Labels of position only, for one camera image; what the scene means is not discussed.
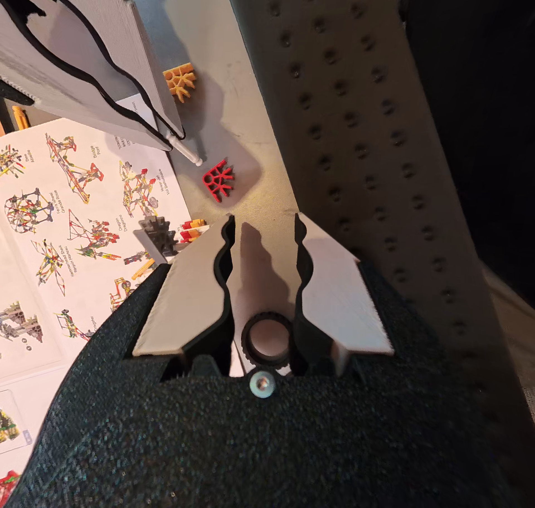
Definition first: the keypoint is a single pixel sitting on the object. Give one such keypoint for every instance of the white rod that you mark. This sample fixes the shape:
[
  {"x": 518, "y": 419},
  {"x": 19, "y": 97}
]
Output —
[{"x": 188, "y": 152}]

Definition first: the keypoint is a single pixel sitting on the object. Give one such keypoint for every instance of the building instruction sheet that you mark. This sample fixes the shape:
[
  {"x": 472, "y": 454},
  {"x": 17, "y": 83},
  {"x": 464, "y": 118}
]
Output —
[{"x": 83, "y": 182}]

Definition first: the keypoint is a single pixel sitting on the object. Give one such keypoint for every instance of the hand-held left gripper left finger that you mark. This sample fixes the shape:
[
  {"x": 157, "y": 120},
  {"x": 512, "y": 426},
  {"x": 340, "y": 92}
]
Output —
[{"x": 184, "y": 295}]

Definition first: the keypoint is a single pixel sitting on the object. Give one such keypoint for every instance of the black rubber tyre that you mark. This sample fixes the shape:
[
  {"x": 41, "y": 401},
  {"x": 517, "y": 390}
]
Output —
[{"x": 267, "y": 316}]

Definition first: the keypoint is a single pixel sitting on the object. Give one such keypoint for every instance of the black perforated board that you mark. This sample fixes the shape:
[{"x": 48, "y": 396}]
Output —
[{"x": 355, "y": 140}]

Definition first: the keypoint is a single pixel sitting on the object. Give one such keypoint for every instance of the connector assembly on white rod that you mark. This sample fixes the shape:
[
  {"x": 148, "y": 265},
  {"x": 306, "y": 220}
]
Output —
[{"x": 159, "y": 234}]

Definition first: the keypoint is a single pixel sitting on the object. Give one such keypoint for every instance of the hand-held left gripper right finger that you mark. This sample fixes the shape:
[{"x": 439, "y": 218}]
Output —
[{"x": 347, "y": 303}]

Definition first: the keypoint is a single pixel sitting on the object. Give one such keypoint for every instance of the red connector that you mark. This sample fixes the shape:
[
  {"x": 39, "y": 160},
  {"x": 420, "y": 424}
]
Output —
[{"x": 217, "y": 182}]

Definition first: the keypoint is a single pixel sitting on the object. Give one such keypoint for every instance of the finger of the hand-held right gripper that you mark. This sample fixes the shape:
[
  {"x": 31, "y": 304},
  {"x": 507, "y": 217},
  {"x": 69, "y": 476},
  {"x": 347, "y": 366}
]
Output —
[
  {"x": 108, "y": 23},
  {"x": 62, "y": 92}
]

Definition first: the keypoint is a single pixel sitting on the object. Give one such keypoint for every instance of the yellow connector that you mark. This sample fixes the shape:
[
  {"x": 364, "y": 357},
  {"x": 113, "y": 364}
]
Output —
[{"x": 179, "y": 81}]

